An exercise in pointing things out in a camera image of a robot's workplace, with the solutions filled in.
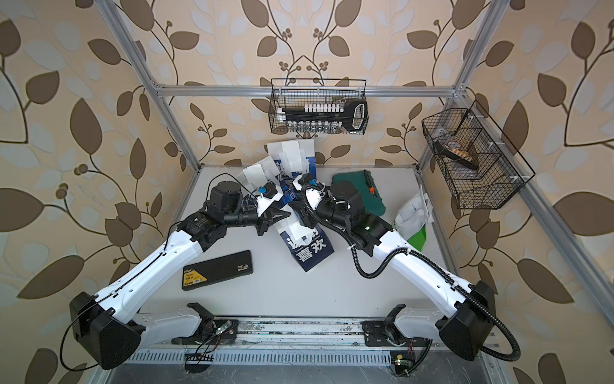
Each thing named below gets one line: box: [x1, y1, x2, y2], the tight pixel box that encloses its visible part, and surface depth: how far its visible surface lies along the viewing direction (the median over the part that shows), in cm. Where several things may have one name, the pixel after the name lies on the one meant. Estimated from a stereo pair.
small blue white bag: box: [279, 225, 335, 272], surface depth 77 cm
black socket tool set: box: [281, 99, 369, 133], surface depth 86 cm
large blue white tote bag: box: [274, 156, 317, 193], surface depth 103 cm
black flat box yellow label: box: [181, 249, 254, 292], surface depth 88 cm
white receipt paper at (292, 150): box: [281, 140, 304, 173], surface depth 99 cm
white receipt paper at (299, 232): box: [279, 210, 316, 246], surface depth 75 cm
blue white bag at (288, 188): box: [273, 159, 300, 206], surface depth 95 cm
